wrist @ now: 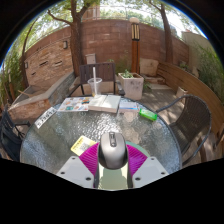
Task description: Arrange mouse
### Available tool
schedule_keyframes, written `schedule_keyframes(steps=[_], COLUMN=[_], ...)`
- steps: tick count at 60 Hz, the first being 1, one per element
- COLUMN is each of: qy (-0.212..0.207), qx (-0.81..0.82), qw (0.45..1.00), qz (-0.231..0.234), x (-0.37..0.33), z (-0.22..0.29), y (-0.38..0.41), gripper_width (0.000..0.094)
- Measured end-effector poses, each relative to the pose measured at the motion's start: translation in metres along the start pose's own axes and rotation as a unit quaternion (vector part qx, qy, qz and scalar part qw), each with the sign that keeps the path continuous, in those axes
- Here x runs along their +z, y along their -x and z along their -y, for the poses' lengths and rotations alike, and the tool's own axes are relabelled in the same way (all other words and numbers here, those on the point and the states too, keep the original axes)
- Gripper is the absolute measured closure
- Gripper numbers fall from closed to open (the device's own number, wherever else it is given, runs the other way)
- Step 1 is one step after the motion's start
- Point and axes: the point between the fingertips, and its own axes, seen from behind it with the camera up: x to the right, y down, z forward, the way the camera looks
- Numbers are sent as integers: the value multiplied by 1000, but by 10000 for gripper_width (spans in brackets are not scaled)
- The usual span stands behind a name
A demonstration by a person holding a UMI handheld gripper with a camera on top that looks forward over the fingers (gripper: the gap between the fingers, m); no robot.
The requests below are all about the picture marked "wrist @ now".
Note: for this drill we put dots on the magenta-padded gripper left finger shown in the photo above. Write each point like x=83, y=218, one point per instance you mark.
x=75, y=170

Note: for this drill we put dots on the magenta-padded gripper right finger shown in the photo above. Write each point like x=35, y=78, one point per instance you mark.
x=150, y=170

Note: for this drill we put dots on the grey and black computer mouse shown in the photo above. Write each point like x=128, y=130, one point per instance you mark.
x=112, y=153

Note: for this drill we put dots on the light green round mouse pad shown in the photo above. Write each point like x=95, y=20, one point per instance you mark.
x=113, y=179

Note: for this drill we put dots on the yellow card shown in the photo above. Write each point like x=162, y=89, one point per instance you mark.
x=81, y=145

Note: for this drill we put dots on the green small box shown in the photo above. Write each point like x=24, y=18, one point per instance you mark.
x=148, y=114

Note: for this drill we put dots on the colourful open magazine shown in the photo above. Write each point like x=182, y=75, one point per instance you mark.
x=74, y=104

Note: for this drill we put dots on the blue and white booklet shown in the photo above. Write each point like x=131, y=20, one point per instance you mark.
x=128, y=106

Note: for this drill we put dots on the white book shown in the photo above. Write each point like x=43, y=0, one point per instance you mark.
x=105, y=103

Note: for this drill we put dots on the black metal chair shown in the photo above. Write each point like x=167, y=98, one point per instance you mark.
x=8, y=133

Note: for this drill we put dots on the white planter box with plant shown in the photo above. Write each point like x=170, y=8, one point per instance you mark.
x=131, y=85

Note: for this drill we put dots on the curved wooden bench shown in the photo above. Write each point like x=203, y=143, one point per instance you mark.
x=193, y=86

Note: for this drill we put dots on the dark wooden slatted chair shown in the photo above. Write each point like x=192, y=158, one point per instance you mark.
x=106, y=71

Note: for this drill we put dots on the beige stone block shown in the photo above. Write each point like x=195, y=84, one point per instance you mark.
x=149, y=66

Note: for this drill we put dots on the white utility box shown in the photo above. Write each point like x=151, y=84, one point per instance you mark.
x=90, y=58

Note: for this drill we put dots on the thin leaning tree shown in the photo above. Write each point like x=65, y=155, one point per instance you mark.
x=24, y=63

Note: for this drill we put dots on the forked tree trunk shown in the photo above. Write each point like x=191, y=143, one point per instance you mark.
x=76, y=43

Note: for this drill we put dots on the slim straight tree trunk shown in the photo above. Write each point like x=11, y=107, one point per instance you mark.
x=167, y=36

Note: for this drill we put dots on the black wall lamp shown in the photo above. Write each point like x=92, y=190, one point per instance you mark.
x=65, y=44
x=26, y=65

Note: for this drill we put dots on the wooden garden lamp post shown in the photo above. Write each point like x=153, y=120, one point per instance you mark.
x=135, y=46

